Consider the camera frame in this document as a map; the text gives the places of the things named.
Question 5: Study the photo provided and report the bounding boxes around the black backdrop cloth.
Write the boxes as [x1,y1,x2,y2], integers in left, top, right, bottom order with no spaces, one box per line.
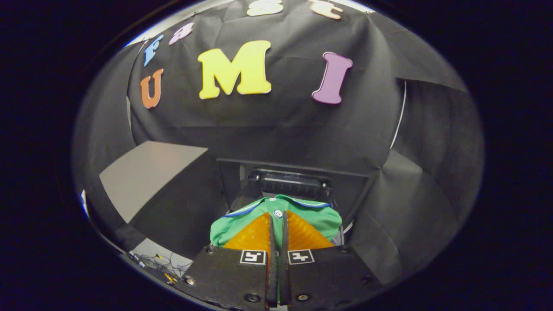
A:
[73,0,483,286]

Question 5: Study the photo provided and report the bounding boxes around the black floor cables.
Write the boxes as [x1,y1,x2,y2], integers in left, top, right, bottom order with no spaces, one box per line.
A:
[130,251,193,280]

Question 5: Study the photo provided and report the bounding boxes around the grey cabinet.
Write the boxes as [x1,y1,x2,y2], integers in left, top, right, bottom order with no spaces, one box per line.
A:
[99,140,227,262]

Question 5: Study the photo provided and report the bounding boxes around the green polo shirt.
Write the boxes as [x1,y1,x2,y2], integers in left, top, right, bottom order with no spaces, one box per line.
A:
[210,194,343,248]

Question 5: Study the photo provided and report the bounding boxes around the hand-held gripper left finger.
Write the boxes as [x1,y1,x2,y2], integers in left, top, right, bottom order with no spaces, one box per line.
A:
[184,213,278,309]

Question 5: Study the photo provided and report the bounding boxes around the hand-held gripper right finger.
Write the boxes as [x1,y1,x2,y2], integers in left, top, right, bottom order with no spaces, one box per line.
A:
[279,210,383,307]

